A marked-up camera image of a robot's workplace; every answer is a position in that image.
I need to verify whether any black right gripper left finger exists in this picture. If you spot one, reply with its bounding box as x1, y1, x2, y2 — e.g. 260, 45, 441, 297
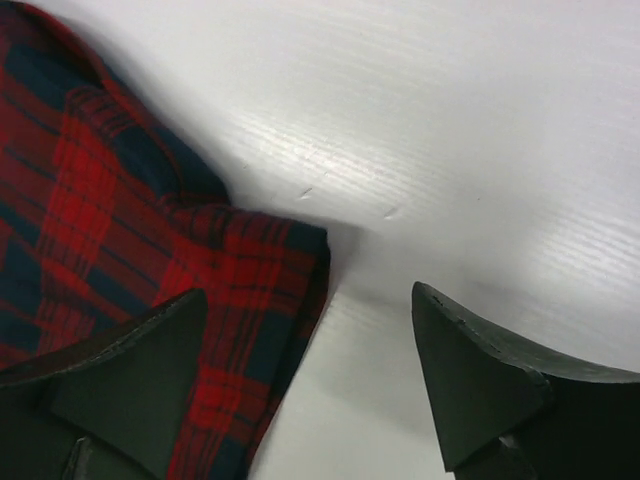
1, 289, 207, 479

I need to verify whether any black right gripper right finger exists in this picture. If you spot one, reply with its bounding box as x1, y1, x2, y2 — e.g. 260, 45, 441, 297
412, 282, 639, 479

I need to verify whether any red black plaid skirt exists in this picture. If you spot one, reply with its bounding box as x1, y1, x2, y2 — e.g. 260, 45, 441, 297
1, 1, 330, 479

